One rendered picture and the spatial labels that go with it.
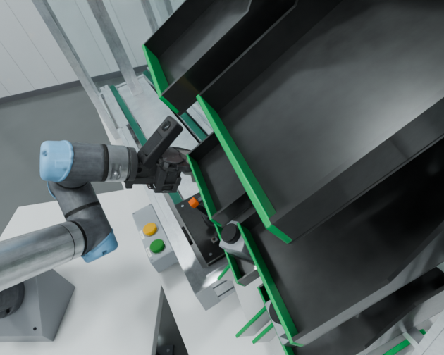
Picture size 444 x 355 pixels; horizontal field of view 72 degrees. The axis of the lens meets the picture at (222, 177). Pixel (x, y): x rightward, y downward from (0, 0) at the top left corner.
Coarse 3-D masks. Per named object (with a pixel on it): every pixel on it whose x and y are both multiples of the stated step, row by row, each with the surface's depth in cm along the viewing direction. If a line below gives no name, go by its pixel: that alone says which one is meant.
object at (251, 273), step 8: (248, 208) 54; (240, 216) 54; (232, 256) 50; (232, 264) 48; (240, 264) 49; (248, 264) 48; (232, 272) 47; (240, 272) 49; (248, 272) 48; (256, 272) 45; (240, 280) 45; (248, 280) 46
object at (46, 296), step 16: (48, 272) 84; (32, 288) 80; (48, 288) 83; (64, 288) 89; (32, 304) 80; (48, 304) 82; (64, 304) 88; (0, 320) 82; (16, 320) 81; (32, 320) 80; (48, 320) 82; (0, 336) 82; (16, 336) 81; (32, 336) 80; (48, 336) 81
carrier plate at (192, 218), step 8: (184, 200) 93; (176, 208) 92; (184, 208) 91; (192, 208) 90; (184, 216) 89; (192, 216) 88; (200, 216) 87; (192, 224) 86; (200, 224) 85; (192, 232) 84; (200, 232) 83; (208, 232) 83; (216, 232) 82; (200, 240) 82; (208, 240) 81; (200, 248) 80; (208, 248) 79; (216, 248) 79; (208, 256) 78; (216, 256) 77; (224, 256) 78; (208, 264) 76
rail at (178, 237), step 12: (120, 132) 132; (132, 144) 123; (156, 204) 96; (168, 216) 91; (168, 228) 88; (180, 228) 87; (180, 240) 84; (180, 252) 82; (192, 252) 81; (180, 264) 79; (192, 264) 78; (192, 276) 76; (204, 276) 75; (192, 288) 74; (204, 288) 73; (204, 300) 76; (216, 300) 79
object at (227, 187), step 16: (208, 144) 44; (192, 160) 44; (208, 160) 44; (224, 160) 41; (208, 176) 42; (224, 176) 40; (208, 192) 39; (224, 192) 38; (240, 192) 37; (208, 208) 36; (224, 208) 34; (240, 208) 35; (224, 224) 36
